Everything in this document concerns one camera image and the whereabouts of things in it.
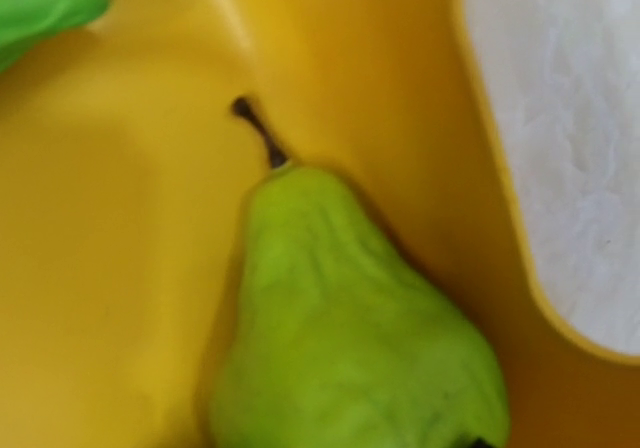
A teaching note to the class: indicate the green toy pear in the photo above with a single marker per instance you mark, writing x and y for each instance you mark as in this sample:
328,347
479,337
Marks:
339,341

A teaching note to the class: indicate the green toy cabbage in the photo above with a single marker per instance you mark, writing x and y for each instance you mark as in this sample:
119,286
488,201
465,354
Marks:
25,23

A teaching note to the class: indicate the yellow plastic basket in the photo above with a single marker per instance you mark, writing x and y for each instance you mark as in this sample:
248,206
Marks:
124,179

